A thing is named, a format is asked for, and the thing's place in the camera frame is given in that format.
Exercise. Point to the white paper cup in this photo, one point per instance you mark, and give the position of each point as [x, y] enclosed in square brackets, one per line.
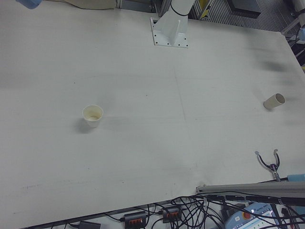
[93, 122]

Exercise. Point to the beige paper cup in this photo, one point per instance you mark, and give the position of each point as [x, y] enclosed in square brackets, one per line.
[271, 102]

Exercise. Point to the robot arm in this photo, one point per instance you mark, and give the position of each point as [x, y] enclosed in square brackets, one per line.
[302, 33]
[31, 3]

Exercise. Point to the black power adapter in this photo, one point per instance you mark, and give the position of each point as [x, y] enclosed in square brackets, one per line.
[89, 225]

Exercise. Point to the metal reacher grabber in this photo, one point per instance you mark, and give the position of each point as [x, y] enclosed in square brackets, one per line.
[273, 167]

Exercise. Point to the grey blue teach pendant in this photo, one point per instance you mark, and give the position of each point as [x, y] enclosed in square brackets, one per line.
[252, 214]

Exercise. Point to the light blue plastic bin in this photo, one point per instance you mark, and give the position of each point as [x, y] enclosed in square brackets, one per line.
[297, 177]

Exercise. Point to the white mounting pedestal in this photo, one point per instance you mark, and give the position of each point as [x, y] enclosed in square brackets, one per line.
[171, 28]

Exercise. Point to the aluminium profile post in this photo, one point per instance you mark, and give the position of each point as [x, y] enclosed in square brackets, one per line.
[238, 189]

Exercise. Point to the yellow black striped bracket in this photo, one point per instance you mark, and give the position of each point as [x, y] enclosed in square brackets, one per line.
[204, 9]

